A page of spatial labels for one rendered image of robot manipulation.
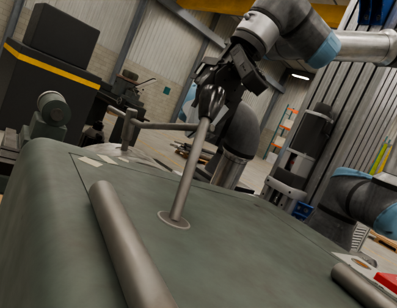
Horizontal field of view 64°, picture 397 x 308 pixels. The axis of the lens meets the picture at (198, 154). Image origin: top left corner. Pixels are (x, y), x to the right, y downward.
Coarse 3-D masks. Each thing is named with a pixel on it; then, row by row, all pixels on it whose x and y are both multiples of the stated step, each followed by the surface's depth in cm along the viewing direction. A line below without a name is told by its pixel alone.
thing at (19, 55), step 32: (32, 32) 480; (64, 32) 494; (96, 32) 520; (0, 64) 549; (32, 64) 449; (64, 64) 473; (0, 96) 471; (32, 96) 463; (64, 96) 488; (0, 128) 454
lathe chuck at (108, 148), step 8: (96, 144) 66; (104, 144) 66; (112, 144) 67; (120, 144) 68; (104, 152) 62; (112, 152) 62; (120, 152) 62; (128, 152) 64; (136, 152) 66; (152, 160) 67
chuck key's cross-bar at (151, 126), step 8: (120, 112) 66; (136, 120) 61; (144, 128) 59; (152, 128) 57; (160, 128) 55; (168, 128) 53; (176, 128) 51; (184, 128) 50; (192, 128) 48; (208, 128) 46
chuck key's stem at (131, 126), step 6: (126, 114) 62; (132, 114) 62; (126, 120) 62; (126, 126) 63; (132, 126) 63; (126, 132) 63; (132, 132) 64; (126, 138) 63; (126, 144) 64; (126, 150) 65
